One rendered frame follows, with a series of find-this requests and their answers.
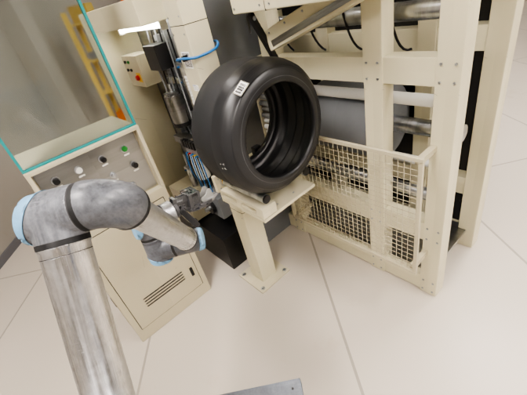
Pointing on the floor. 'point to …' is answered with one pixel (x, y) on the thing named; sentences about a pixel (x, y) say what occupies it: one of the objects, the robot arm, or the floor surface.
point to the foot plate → (267, 279)
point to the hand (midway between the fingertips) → (215, 195)
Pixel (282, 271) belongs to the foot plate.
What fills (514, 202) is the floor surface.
